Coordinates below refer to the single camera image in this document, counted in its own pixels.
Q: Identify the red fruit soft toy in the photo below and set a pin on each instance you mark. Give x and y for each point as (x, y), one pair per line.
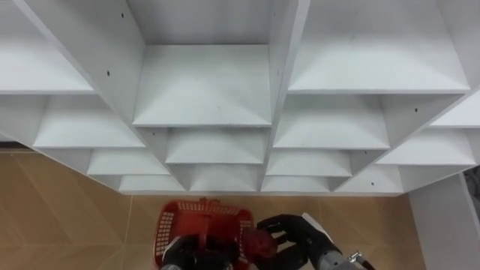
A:
(258, 243)

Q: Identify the white shelf unit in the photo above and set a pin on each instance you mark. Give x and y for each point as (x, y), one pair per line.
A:
(202, 86)

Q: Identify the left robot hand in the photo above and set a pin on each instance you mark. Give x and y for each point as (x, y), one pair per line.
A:
(183, 255)

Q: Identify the red plastic basket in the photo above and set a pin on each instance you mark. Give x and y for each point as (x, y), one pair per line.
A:
(210, 221)

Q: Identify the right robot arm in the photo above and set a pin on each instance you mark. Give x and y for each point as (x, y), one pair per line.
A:
(333, 261)

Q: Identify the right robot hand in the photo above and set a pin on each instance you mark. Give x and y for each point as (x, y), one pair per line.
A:
(296, 232)

